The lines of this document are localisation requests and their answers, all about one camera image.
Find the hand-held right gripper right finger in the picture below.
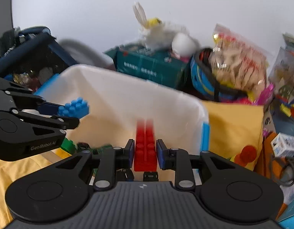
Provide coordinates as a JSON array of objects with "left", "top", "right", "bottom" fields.
[{"left": 156, "top": 139, "right": 236, "bottom": 192}]

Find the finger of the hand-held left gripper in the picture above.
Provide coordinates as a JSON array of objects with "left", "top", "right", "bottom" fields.
[
  {"left": 0, "top": 76, "right": 66, "bottom": 115},
  {"left": 10, "top": 108, "right": 80, "bottom": 136}
]

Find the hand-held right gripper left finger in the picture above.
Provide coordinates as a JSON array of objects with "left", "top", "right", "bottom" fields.
[{"left": 55, "top": 139, "right": 135, "bottom": 192}]

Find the red long building block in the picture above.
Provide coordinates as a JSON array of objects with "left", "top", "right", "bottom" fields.
[{"left": 134, "top": 118, "right": 158, "bottom": 172}]

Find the blue studded building block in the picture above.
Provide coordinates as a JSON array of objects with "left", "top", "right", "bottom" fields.
[{"left": 57, "top": 97, "right": 90, "bottom": 120}]

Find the black toy car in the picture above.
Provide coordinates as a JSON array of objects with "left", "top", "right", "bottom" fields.
[{"left": 143, "top": 171, "right": 159, "bottom": 182}]

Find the white plastic storage bin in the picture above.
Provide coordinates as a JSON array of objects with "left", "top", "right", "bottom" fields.
[{"left": 34, "top": 64, "right": 211, "bottom": 186}]

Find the green toy piece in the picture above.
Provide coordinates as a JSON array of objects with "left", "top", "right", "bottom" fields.
[{"left": 60, "top": 138, "right": 78, "bottom": 154}]

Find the grey curved object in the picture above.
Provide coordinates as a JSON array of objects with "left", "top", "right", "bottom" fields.
[{"left": 59, "top": 38, "right": 114, "bottom": 68}]

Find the yellow quilted blanket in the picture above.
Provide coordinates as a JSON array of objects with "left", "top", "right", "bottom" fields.
[{"left": 0, "top": 100, "right": 264, "bottom": 229}]

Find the blue round container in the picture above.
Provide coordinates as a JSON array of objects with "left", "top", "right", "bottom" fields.
[{"left": 190, "top": 48, "right": 251, "bottom": 103}]

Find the dark green box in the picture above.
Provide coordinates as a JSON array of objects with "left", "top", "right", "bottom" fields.
[{"left": 104, "top": 43, "right": 193, "bottom": 90}]

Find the orange cardboard box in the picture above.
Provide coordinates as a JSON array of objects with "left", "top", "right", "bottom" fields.
[{"left": 254, "top": 132, "right": 289, "bottom": 210}]

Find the white round toy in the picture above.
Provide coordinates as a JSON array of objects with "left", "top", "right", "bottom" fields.
[{"left": 172, "top": 32, "right": 196, "bottom": 55}]

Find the white plush toy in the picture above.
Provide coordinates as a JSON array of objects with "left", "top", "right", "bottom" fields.
[{"left": 133, "top": 2, "right": 197, "bottom": 50}]

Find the small white box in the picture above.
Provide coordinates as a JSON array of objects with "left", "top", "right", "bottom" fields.
[{"left": 271, "top": 133, "right": 294, "bottom": 158}]

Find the clear snack bag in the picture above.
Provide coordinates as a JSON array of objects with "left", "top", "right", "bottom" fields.
[{"left": 208, "top": 24, "right": 273, "bottom": 93}]

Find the blue and white box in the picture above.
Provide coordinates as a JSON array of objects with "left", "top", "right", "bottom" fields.
[{"left": 277, "top": 199, "right": 294, "bottom": 229}]

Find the clear toy box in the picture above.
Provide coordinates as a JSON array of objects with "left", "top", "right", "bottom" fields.
[{"left": 264, "top": 46, "right": 294, "bottom": 134}]

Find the grey cable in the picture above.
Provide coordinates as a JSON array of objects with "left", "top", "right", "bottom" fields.
[{"left": 270, "top": 156, "right": 294, "bottom": 186}]

